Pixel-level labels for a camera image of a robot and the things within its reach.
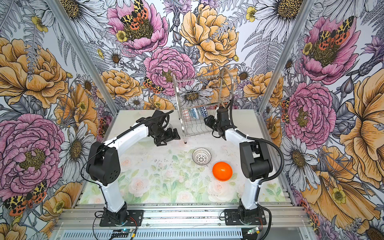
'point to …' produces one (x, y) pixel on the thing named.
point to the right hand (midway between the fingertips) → (205, 123)
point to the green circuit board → (252, 231)
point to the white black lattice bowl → (201, 156)
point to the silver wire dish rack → (198, 96)
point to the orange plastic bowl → (222, 171)
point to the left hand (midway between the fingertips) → (172, 143)
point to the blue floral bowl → (194, 113)
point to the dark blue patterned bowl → (186, 115)
